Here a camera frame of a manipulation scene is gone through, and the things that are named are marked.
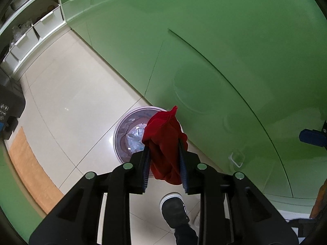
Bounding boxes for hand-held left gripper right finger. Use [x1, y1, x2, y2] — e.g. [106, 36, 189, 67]
[177, 139, 299, 245]

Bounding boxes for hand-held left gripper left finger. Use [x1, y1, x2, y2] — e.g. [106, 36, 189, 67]
[29, 145, 152, 245]

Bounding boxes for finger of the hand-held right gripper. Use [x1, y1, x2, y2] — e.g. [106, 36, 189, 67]
[299, 119, 327, 147]

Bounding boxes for red cloth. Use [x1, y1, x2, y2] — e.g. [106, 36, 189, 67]
[142, 105, 189, 185]

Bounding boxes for round bin with plastic liner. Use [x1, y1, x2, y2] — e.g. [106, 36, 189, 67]
[113, 105, 185, 179]

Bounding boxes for black shoe with white sole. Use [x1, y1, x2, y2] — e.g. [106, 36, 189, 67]
[159, 193, 191, 231]

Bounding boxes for clear adhesive hook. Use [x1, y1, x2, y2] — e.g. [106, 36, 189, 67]
[229, 152, 245, 168]

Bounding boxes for person's dark trouser leg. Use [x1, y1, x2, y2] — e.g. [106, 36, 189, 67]
[174, 223, 200, 245]

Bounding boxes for orange cloth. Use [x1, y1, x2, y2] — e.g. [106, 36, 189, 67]
[310, 184, 327, 220]

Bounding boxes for orange floor mat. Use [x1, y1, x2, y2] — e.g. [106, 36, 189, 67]
[8, 126, 65, 214]

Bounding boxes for green cabinet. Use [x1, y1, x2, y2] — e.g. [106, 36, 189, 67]
[55, 0, 327, 213]

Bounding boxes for black appliance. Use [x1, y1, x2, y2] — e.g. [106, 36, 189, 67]
[0, 70, 26, 140]

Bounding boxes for white storage bin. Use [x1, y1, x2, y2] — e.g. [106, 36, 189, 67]
[33, 6, 64, 39]
[2, 51, 21, 72]
[10, 26, 39, 62]

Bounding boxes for white shelf unit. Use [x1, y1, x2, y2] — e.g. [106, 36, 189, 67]
[0, 0, 64, 75]

